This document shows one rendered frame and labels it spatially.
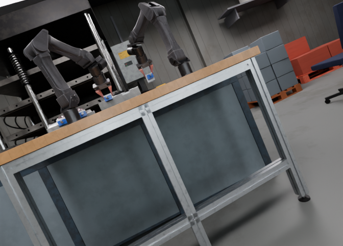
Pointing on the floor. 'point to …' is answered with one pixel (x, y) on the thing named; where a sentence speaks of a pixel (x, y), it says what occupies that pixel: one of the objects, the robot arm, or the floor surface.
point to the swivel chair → (337, 59)
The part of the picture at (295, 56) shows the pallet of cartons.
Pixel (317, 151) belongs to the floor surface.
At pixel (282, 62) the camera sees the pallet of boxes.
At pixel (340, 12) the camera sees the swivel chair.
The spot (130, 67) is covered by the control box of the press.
